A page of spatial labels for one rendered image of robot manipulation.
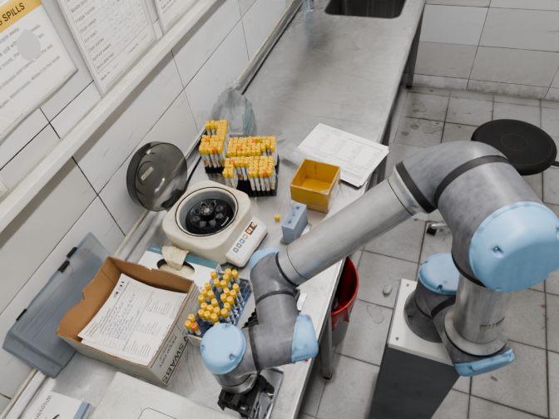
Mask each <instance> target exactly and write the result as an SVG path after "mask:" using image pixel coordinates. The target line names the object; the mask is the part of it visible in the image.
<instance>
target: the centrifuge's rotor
mask: <svg viewBox="0 0 559 419"><path fill-rule="evenodd" d="M202 205H204V207H202V208H201V206H202ZM233 218H234V212H233V209H232V208H231V206H230V205H229V204H228V203H227V202H225V201H223V200H219V199H206V200H202V201H200V202H198V203H197V204H195V205H194V206H193V207H192V208H191V209H190V210H189V211H188V213H187V215H186V228H187V230H188V232H189V233H191V234H198V235H206V234H213V233H215V232H217V231H219V230H221V229H223V228H224V227H225V226H226V225H228V224H229V222H230V221H231V220H232V219H233Z"/></svg>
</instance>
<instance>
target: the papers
mask: <svg viewBox="0 0 559 419"><path fill-rule="evenodd" d="M299 147H301V148H302V149H304V150H306V151H307V152H309V153H310V154H311V155H312V156H314V157H316V158H318V159H320V160H322V161H324V162H326V163H328V164H331V165H338V166H341V169H340V179H341V180H345V181H347V182H349V183H351V184H353V185H356V186H358V187H362V186H363V184H364V183H365V181H366V180H367V179H368V177H370V176H371V174H372V173H373V171H374V170H375V169H376V167H377V166H378V164H379V163H380V162H381V161H382V159H383V158H384V157H385V156H386V155H387V154H388V153H389V151H388V147H387V146H385V145H380V144H378V143H375V142H373V141H371V140H366V139H364V138H362V137H359V136H355V135H352V134H349V133H348V132H345V131H341V130H338V129H335V128H333V127H330V126H326V125H323V124H320V123H319V124H318V125H317V126H316V127H315V128H314V130H313V131H312V132H311V133H310V134H309V135H308V136H307V137H306V138H305V139H304V141H303V142H302V143H301V144H300V145H299Z"/></svg>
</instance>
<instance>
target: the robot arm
mask: <svg viewBox="0 0 559 419"><path fill-rule="evenodd" d="M437 209H438V210H439V212H440V214H441V216H442V217H443V219H444V220H445V222H446V224H447V225H448V228H449V229H450V231H451V233H452V236H453V241H452V250H451V254H450V253H440V254H434V255H432V256H430V257H428V258H427V259H426V260H425V261H424V262H423V265H422V267H421V268H420V270H419V272H418V281H417V285H416V288H415V289H414V290H413V291H412V292H411V293H410V294H409V295H408V297H407V298H406V300H405V303H404V307H403V316H404V320H405V322H406V324H407V325H408V327H409V329H410V330H411V331H412V332H413V333H414V334H415V335H417V336H418V337H420V338H421V339H423V340H426V341H429V342H432V343H443V344H444V346H445V348H446V349H447V351H448V354H449V357H450V358H451V360H452V365H453V366H454V367H455V368H456V370H457V372H458V374H459V375H461V376H463V377H472V376H476V375H480V374H483V373H486V372H491V371H494V370H497V369H498V368H501V367H505V366H506V365H508V364H510V363H512V362H514V360H515V356H514V354H513V352H512V348H510V347H509V345H508V343H507V339H508V334H509V332H508V324H507V320H506V316H507V312H508V309H509V307H510V305H511V302H512V298H513V296H514V293H515V292H516V291H521V290H523V289H526V288H530V287H532V286H534V285H536V284H538V283H540V282H542V281H543V280H545V279H547V278H548V277H549V276H550V272H553V271H557V270H558V269H559V219H558V218H557V217H556V215H555V214H554V213H553V212H552V211H551V210H550V209H548V208H547V207H546V206H545V205H544V204H543V203H542V201H541V200H540V199H539V198H538V196H537V195H536V194H535V192H534V191H533V190H532V189H531V187H530V186H529V185H528V184H527V182H526V181H525V180H524V179H523V178H522V177H521V176H520V175H519V173H518V172H517V171H516V169H515V168H514V167H513V166H512V165H511V163H510V161H509V160H508V159H507V157H506V156H505V155H504V154H503V153H502V152H500V151H499V150H497V149H495V148H494V147H492V146H490V145H488V144H484V143H482V142H477V141H472V140H454V141H449V142H444V143H440V144H437V145H432V146H429V147H427V148H425V149H422V150H420V151H418V152H416V153H414V154H412V155H410V156H408V157H407V158H405V159H404V160H402V161H401V162H399V163H398V164H396V165H395V166H394V167H393V173H392V175H391V176H389V177H388V178H387V179H386V180H384V181H382V182H381V183H379V184H378V185H376V186H374V187H373V188H372V189H371V190H369V191H368V192H366V193H365V194H363V195H361V196H360V197H358V198H357V199H356V200H354V201H353V202H351V203H350V204H348V205H346V206H345V207H343V208H342V209H341V210H340V211H338V212H337V213H335V214H333V215H332V216H330V217H329V218H327V219H326V220H325V221H323V222H322V223H320V224H318V225H317V226H315V227H314V228H312V229H311V230H310V231H309V232H307V233H306V234H304V235H302V236H301V237H299V238H298V239H296V240H295V241H294V242H292V243H291V244H289V245H287V246H286V247H284V248H283V249H282V250H280V249H277V248H273V247H268V248H265V249H262V250H261V249H260V250H258V251H256V252H255V253H253V254H252V256H251V257H250V261H249V265H250V282H251V283H252V288H253V293H254V298H255V307H256V313H257V318H258V323H259V325H255V326H252V327H248V328H242V329H238V328H237V327H236V326H234V325H232V324H228V323H220V324H216V325H215V326H213V327H212V328H210V329H209V330H208V331H207V332H206V333H205V335H204V336H203V338H202V340H201V343H200V354H201V356H202V358H203V360H204V364H205V366H206V368H207V369H208V370H209V371H210V372H211V373H212V375H213V376H214V377H215V380H216V381H217V382H218V383H219V385H220V386H221V387H222V389H221V392H220V395H219V397H218V398H219V400H218V402H217V404H218V406H219V407H220V408H221V410H222V411H224V410H225V408H229V409H231V410H234V411H236V412H238V413H239V414H240V415H241V417H244V418H247V419H255V416H256V414H257V411H258V408H259V406H260V410H259V419H262V418H263V416H264V414H265V412H266V409H267V407H268V405H269V404H270V403H271V402H272V400H273V397H274V394H275V388H274V387H273V386H272V385H271V384H270V383H269V382H267V380H266V379H265V377H263V376H262V375H260V373H261V371H262V370H266V369H270V368H273V367H280V366H284V365H288V364H291V363H293V364H296V363H297V362H300V361H303V360H306V359H309V358H312V357H315V356H316V355H317V354H318V351H319V347H318V342H317V338H316V334H315V330H314V325H313V322H312V318H311V317H310V316H309V315H308V314H299V310H298V307H297V303H296V300H295V296H294V289H295V288H297V287H299V286H300V285H301V284H303V283H305V282H307V281H308V280H310V279H312V278H313V277H315V276H316V275H318V274H320V273H322V272H323V271H325V270H326V269H328V268H329V267H331V266H333V265H334V264H336V263H338V262H339V261H341V260H342V259H344V258H346V257H348V256H349V255H351V254H352V253H354V252H355V251H357V250H359V249H361V248H363V247H364V246H365V245H366V244H369V243H370V242H372V241H374V240H375V239H377V238H378V237H380V236H381V235H383V234H385V233H387V232H389V231H390V230H391V229H393V228H395V227H396V226H398V225H400V224H401V223H402V222H404V221H406V220H407V219H410V218H411V217H413V216H414V215H416V214H418V213H420V214H430V213H432V212H433V211H434V210H437ZM252 414H254V415H253V417H252V416H251V415H252Z"/></svg>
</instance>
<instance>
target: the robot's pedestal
mask: <svg viewBox="0 0 559 419"><path fill-rule="evenodd" d="M401 283H402V280H399V284H398V291H397V295H396V299H395V303H394V306H393V313H392V317H391V321H390V324H389V328H388V335H387V339H386V343H385V346H384V350H383V357H382V361H381V364H380V369H379V372H378V378H377V382H376V387H375V391H374V395H373V402H372V406H371V410H370V414H369V419H431V418H432V417H433V415H434V413H435V412H436V410H437V409H438V408H439V406H440V405H441V404H442V402H443V400H444V399H445V397H446V396H447V395H448V393H449V392H450V391H451V389H452V388H453V386H454V384H455V383H456V381H457V380H458V379H459V378H460V376H461V375H459V374H458V372H457V370H456V368H455V367H454V366H451V365H448V364H445V363H442V362H437V361H434V360H431V359H428V358H425V357H420V356H418V355H414V354H412V353H408V352H404V351H400V350H398V349H394V348H390V347H389V346H388V344H389V339H390V335H391V331H392V326H393V320H394V315H395V311H396V307H397V302H398V295H399V291H400V287H401Z"/></svg>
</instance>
